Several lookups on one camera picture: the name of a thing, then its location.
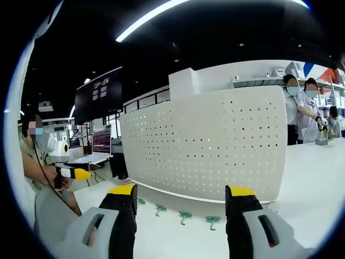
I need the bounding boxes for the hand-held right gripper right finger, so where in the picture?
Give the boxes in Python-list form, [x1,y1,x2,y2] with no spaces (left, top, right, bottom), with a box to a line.
[225,184,313,259]

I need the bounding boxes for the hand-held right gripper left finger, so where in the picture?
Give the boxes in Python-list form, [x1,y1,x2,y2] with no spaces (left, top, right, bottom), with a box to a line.
[55,182,139,259]

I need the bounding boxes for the white perforated mounting plate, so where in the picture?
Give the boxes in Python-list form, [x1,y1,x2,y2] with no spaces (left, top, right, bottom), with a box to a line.
[119,85,288,205]

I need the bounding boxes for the person's left hand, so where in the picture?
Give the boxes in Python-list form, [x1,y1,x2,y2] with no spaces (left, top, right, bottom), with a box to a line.
[53,174,73,193]

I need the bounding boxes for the open laptop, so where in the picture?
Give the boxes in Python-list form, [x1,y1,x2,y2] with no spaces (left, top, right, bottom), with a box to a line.
[72,124,114,165]

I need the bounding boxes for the person's torso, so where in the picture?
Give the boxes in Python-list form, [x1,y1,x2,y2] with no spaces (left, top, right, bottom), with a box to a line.
[19,134,83,238]

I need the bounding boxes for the white square pillar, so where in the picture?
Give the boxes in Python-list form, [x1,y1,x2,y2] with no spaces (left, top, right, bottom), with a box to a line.
[168,67,195,102]

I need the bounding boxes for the ceiling light strip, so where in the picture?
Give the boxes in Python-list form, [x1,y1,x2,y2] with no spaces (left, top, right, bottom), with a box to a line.
[115,0,191,43]

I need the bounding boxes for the white storage shelves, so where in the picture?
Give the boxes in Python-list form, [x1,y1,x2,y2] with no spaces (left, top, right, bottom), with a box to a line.
[231,60,345,110]

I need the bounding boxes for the black cable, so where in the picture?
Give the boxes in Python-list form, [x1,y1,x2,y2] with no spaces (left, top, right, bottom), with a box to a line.
[30,136,82,217]

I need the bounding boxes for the large black wall screen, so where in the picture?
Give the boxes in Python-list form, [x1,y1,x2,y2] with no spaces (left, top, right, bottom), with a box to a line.
[73,66,125,125]

